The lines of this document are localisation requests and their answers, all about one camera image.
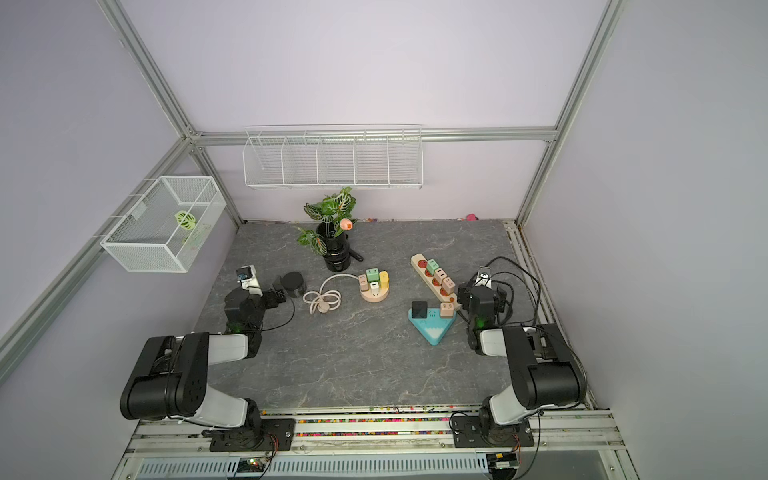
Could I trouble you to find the teal triangular power socket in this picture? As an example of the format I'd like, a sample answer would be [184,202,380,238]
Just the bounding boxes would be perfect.
[408,307,456,346]

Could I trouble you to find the black charger plug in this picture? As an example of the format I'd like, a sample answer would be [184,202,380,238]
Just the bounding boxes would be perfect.
[410,301,429,320]

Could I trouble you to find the round pink power socket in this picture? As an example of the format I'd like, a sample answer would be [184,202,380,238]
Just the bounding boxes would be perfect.
[358,275,390,303]

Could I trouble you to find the pink charger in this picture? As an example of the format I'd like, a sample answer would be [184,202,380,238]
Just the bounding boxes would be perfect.
[358,274,370,292]
[441,277,456,296]
[433,268,447,286]
[439,302,455,319]

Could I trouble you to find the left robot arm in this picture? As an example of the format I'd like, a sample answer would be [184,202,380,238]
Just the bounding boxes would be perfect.
[119,288,287,431]

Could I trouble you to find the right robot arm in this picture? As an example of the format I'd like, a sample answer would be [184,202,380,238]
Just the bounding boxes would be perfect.
[457,284,587,435]

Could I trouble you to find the green charger on round socket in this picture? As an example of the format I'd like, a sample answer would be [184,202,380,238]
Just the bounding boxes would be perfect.
[366,268,380,283]

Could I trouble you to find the black cylinder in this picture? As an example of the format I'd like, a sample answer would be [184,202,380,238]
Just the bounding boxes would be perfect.
[280,271,306,298]

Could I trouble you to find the green charger on strip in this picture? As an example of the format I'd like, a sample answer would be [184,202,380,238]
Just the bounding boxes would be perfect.
[426,259,440,276]

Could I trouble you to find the cream power strip red outlets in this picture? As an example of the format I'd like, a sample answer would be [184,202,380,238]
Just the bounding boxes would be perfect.
[410,253,459,308]

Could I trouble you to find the black plant pot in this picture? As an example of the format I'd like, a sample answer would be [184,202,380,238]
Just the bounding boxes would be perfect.
[316,223,364,273]

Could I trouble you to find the artificial green leaf plant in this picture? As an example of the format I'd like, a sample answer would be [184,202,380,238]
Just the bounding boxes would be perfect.
[297,186,357,257]

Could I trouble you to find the green leaf in small basket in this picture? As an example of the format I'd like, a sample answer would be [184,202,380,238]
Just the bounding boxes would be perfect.
[174,210,197,231]

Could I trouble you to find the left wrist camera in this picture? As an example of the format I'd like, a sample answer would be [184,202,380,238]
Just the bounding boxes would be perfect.
[236,265,263,296]

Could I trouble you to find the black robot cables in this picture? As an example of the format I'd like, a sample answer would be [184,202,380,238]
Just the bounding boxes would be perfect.
[479,256,542,328]

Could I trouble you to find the small white wire basket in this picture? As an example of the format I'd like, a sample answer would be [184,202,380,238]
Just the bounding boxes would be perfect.
[101,175,226,273]

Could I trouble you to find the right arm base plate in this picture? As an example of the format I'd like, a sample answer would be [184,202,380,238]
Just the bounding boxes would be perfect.
[448,412,536,449]

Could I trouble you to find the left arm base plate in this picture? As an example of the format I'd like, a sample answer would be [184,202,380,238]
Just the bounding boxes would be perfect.
[201,418,297,452]

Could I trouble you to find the wide white wire basket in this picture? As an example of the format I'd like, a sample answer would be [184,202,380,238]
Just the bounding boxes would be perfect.
[242,124,424,189]

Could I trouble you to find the aluminium rail frame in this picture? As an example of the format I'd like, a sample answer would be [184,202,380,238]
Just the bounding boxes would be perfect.
[115,405,637,479]

